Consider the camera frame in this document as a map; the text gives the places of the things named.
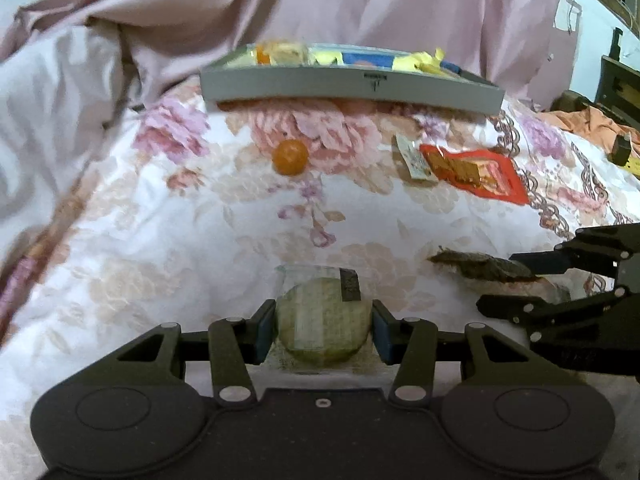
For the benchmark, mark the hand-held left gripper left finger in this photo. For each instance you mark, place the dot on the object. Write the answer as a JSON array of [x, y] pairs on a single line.
[[265, 331]]

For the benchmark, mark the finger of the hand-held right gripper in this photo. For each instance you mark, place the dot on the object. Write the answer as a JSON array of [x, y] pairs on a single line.
[[540, 262], [520, 310]]

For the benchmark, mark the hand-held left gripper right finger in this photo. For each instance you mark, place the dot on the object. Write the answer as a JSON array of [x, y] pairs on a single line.
[[382, 332]]

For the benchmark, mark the round green cake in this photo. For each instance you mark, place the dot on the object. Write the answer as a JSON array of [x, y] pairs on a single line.
[[322, 330]]

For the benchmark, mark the dark brown snack packet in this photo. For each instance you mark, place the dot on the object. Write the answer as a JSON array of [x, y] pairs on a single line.
[[480, 264]]

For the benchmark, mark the grey snack box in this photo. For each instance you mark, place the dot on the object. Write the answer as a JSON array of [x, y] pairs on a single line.
[[300, 87]]

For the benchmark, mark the red snack packet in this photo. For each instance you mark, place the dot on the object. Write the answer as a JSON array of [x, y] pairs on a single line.
[[500, 180]]

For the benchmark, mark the floral bedsheet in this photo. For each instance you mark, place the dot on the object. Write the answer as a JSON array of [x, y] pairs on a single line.
[[175, 240]]

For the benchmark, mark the small black yellow object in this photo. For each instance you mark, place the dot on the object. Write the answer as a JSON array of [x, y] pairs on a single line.
[[625, 155]]

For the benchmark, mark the orange cloth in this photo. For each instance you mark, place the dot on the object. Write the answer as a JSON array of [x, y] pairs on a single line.
[[585, 122]]

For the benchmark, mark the small white green packet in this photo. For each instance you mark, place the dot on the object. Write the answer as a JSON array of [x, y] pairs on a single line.
[[414, 160]]

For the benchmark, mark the round orange snack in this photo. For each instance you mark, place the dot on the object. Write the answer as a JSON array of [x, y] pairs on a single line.
[[290, 157]]

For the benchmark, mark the wooden cabinet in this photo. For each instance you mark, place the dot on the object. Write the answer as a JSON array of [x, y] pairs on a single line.
[[620, 85]]

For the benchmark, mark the small blue packet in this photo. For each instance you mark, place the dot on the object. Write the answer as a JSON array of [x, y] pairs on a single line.
[[451, 68]]

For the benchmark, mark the crumpled yellow packet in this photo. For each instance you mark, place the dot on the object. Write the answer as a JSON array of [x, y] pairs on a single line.
[[420, 61]]

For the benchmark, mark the blue snack packet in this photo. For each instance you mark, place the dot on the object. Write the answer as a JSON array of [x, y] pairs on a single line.
[[367, 60]]

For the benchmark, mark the clear bag of pale crisps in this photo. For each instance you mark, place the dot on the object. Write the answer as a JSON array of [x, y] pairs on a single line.
[[282, 52]]

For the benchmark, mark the yellow candy packet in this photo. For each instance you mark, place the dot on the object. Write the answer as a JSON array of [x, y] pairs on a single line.
[[325, 57]]

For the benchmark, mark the white quilt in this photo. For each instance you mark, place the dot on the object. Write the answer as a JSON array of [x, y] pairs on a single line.
[[55, 125]]

